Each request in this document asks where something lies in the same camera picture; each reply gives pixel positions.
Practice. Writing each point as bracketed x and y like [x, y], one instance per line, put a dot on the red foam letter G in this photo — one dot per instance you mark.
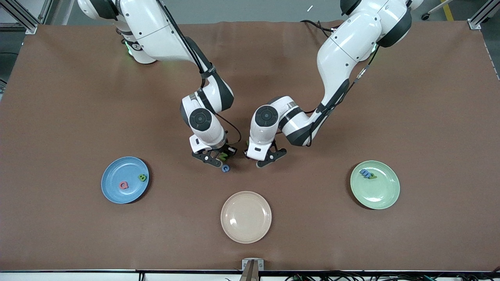
[121, 185]

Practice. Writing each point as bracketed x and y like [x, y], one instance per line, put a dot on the green plate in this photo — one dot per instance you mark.
[381, 193]

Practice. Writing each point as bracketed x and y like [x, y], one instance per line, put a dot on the blue foam letter G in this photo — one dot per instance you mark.
[222, 168]

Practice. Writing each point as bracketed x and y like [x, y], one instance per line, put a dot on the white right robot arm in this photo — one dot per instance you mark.
[148, 23]

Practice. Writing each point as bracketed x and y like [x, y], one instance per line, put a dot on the aluminium frame profile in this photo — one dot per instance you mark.
[29, 25]
[45, 11]
[474, 22]

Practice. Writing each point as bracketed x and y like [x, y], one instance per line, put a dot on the green foam letter B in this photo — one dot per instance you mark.
[143, 178]

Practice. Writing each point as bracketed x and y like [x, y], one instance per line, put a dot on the brown table mat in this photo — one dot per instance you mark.
[78, 97]

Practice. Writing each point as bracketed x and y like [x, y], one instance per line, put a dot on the aluminium camera mast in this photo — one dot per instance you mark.
[250, 273]

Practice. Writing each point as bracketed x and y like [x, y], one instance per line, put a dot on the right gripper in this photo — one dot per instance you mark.
[225, 148]

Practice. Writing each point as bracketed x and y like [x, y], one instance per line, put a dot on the white pole with caster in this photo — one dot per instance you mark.
[424, 16]

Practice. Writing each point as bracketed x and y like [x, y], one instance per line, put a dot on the yellow floor tape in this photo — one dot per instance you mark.
[448, 13]

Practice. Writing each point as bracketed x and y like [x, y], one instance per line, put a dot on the blue plate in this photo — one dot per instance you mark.
[125, 195]

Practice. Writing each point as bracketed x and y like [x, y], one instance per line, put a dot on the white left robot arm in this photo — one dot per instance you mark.
[351, 43]

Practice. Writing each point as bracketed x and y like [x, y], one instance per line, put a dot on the blue foam letter m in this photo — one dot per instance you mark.
[365, 173]

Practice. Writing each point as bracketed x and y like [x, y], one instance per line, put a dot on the green foam letter N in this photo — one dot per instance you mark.
[223, 157]

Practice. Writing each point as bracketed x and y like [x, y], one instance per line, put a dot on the grey metal bracket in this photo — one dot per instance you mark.
[244, 265]

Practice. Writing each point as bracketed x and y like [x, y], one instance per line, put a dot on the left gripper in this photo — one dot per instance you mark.
[245, 151]

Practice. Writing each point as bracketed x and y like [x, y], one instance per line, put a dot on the beige plate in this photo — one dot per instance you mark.
[246, 217]

